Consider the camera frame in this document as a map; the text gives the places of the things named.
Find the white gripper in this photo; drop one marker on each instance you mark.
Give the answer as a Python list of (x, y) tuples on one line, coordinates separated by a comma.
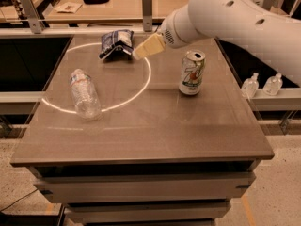
[(168, 32)]

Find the blue chip bag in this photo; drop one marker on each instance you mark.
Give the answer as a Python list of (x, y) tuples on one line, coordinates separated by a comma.
[(116, 41)]

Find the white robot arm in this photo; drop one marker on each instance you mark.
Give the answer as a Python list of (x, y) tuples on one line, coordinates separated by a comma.
[(273, 39)]

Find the clear plastic water bottle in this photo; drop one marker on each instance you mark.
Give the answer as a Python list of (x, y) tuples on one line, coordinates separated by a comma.
[(86, 100)]

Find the clear sanitizer bottle near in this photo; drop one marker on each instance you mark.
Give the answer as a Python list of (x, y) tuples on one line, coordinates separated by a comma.
[(250, 86)]

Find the clear sanitizer bottle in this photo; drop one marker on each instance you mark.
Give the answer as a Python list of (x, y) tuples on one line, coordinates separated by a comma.
[(273, 85), (250, 86)]

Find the clear sanitizer bottle far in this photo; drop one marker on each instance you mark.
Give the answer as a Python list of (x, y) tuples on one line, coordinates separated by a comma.
[(273, 85)]

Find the green 7up soda can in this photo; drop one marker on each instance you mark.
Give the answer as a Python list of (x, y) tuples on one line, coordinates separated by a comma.
[(193, 65)]

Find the black object on desk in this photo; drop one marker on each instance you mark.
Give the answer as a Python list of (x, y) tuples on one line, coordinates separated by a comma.
[(95, 2)]

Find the brown paper packet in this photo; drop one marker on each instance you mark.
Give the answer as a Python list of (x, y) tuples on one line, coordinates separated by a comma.
[(68, 7)]

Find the grey drawer cabinet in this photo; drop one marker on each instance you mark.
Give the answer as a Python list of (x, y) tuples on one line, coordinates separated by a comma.
[(146, 199)]

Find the middle metal bracket post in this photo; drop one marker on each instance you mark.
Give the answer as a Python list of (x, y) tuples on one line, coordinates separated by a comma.
[(147, 15)]

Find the left metal bracket post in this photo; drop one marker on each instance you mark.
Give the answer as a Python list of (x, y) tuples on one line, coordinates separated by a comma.
[(33, 18)]

